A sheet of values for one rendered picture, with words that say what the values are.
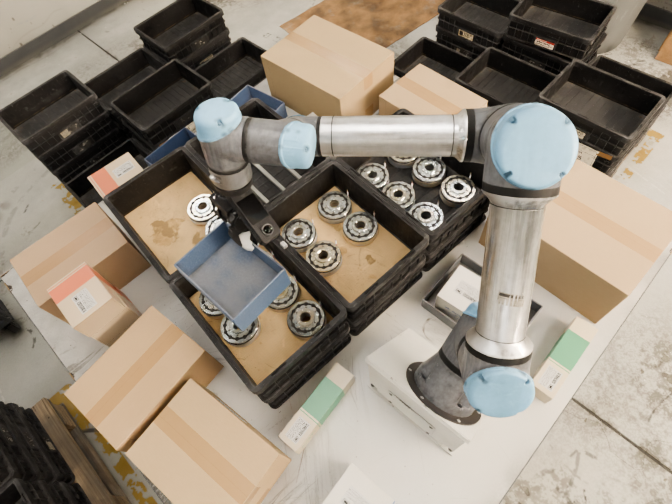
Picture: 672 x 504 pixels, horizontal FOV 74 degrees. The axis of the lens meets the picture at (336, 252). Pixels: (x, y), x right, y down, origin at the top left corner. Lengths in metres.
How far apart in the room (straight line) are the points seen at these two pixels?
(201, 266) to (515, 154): 0.72
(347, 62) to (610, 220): 1.01
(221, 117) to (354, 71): 1.01
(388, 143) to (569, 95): 1.58
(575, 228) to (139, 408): 1.22
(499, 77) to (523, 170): 1.85
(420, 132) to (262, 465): 0.80
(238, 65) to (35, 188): 1.44
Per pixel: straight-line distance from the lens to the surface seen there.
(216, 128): 0.74
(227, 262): 1.06
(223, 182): 0.82
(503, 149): 0.69
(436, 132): 0.84
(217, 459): 1.17
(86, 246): 1.56
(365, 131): 0.84
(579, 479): 2.10
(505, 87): 2.48
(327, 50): 1.81
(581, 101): 2.33
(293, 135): 0.73
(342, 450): 1.27
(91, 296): 1.37
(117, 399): 1.30
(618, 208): 1.43
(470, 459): 1.28
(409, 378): 1.05
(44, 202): 3.13
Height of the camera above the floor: 1.96
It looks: 60 degrees down
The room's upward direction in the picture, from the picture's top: 11 degrees counter-clockwise
